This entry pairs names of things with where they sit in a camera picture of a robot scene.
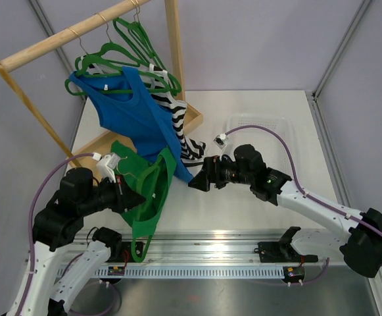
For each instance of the aluminium mounting rail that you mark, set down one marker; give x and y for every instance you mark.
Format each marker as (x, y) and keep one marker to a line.
(219, 247)

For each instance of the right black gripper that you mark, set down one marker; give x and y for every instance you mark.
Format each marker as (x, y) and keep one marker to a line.
(212, 173)

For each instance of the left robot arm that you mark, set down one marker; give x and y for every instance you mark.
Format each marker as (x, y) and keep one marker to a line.
(55, 228)

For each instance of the green tank top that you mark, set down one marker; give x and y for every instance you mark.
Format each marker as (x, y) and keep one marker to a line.
(148, 228)

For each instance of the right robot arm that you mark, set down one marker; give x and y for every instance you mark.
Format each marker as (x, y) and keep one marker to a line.
(359, 234)

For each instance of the white plastic basket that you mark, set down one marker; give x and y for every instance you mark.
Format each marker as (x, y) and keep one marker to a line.
(271, 139)

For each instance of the green hanger of striped top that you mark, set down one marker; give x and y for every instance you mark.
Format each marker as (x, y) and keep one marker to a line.
(115, 56)

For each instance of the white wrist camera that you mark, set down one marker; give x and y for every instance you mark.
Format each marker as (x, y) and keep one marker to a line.
(106, 165)
(221, 141)

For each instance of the green hanger of blue top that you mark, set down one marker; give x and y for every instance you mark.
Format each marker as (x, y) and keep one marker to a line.
(83, 66)

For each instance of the empty green hanger rear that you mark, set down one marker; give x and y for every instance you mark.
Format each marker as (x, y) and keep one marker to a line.
(141, 35)

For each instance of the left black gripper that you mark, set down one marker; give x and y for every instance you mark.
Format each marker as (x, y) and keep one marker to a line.
(126, 198)

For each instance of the white slotted cable duct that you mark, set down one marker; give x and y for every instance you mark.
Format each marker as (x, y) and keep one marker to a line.
(188, 272)

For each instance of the empty green hanger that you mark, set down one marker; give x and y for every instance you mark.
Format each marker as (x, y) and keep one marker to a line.
(141, 35)
(124, 29)

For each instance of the wooden clothes rack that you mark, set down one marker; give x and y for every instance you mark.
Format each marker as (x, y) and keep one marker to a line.
(74, 32)

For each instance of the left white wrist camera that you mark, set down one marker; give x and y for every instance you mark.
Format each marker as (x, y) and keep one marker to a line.
(106, 165)

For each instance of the black white striped tank top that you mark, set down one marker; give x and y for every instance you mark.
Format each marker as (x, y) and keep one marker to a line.
(192, 152)

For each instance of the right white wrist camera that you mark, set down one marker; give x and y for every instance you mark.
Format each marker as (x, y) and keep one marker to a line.
(221, 141)

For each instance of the empty green hanger front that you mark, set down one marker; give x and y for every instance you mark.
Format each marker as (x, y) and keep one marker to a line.
(124, 29)

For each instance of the blue tank top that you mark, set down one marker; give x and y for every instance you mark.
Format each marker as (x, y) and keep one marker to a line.
(124, 106)

